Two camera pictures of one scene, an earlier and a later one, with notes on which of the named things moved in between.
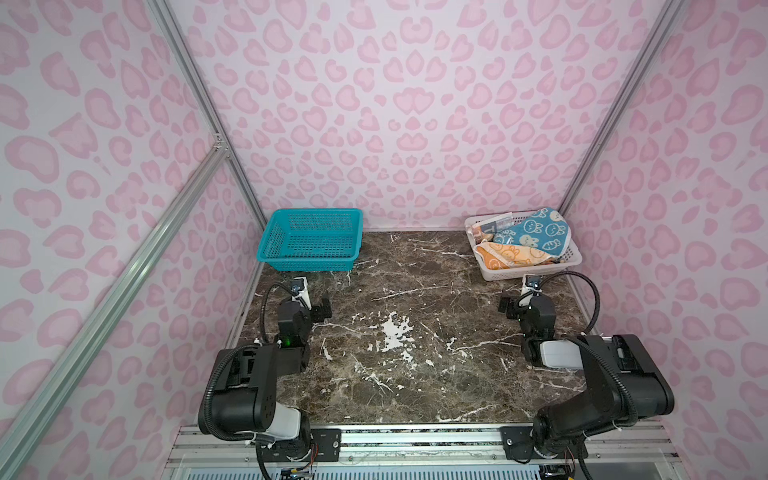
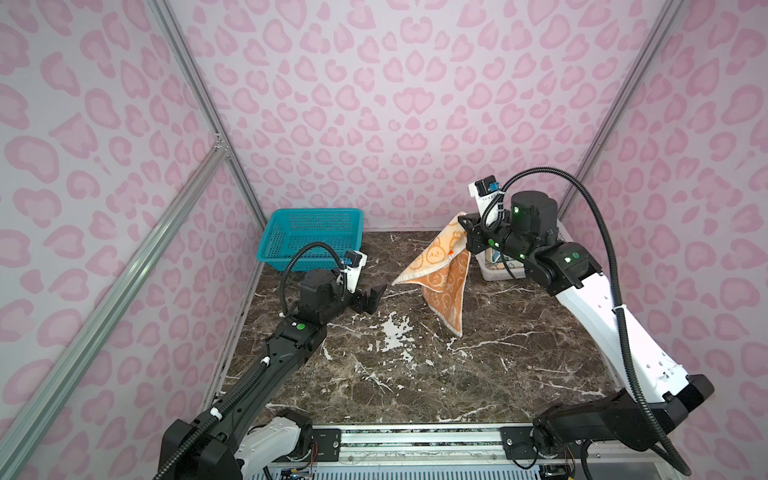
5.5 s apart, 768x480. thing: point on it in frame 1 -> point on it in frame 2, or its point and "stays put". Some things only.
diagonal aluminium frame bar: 76,359 stays put
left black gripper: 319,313 -> 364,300
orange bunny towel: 493,255 -> 444,274
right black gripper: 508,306 -> 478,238
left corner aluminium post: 179,43 stays put
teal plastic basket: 310,240 stays put
